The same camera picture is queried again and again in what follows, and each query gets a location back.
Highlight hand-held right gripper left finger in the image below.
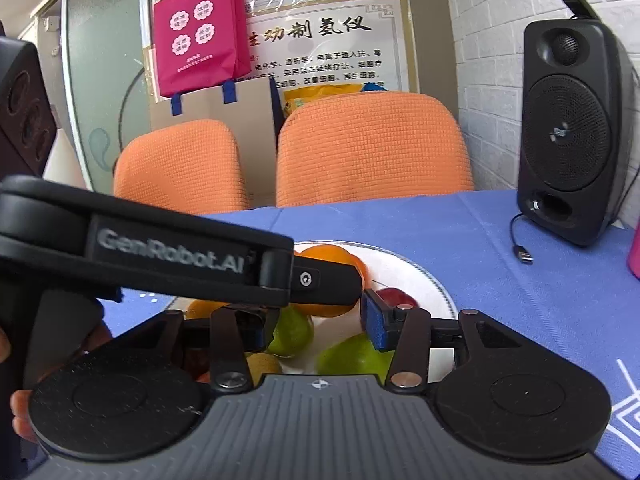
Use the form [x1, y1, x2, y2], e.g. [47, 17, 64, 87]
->
[100, 309, 278, 393]

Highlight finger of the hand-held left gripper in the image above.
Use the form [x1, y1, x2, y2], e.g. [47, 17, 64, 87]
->
[290, 255, 363, 307]

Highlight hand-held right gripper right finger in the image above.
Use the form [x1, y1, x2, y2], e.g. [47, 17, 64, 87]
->
[361, 289, 538, 393]

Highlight orange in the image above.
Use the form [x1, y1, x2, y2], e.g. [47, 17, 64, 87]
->
[295, 243, 371, 318]
[185, 298, 228, 321]

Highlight small brown fruit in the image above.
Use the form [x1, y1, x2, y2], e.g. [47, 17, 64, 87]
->
[245, 351, 283, 386]

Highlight green apple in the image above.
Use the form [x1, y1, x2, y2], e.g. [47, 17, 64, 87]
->
[267, 304, 316, 359]
[315, 332, 396, 376]

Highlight white plate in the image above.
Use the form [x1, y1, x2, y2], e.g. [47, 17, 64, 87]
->
[170, 240, 460, 376]

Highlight person's left hand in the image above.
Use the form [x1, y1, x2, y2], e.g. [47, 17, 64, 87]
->
[0, 329, 41, 443]

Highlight orange chair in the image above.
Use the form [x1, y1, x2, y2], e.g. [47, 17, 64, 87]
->
[112, 119, 251, 216]
[275, 91, 475, 208]

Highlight blue printed tablecloth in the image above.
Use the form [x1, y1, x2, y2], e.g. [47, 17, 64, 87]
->
[97, 189, 640, 471]

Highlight frosted glass door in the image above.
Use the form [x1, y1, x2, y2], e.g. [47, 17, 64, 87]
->
[65, 0, 156, 196]

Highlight yellow plastic bag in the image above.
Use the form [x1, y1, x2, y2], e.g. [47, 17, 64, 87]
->
[280, 84, 368, 121]

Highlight magenta tote bag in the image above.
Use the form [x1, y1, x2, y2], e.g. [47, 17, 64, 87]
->
[152, 0, 252, 98]

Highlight black speaker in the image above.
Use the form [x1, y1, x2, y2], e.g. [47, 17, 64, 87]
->
[516, 0, 638, 247]

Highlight pink bottle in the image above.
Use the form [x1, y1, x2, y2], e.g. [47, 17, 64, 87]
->
[629, 220, 640, 281]

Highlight brown paper bag blue handles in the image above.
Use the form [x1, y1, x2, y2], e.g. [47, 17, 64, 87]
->
[149, 76, 278, 208]

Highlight black speaker cable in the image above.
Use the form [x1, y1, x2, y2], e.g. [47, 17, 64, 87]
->
[510, 212, 535, 265]

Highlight white wall poster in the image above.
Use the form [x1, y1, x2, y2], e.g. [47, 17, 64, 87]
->
[245, 0, 418, 106]

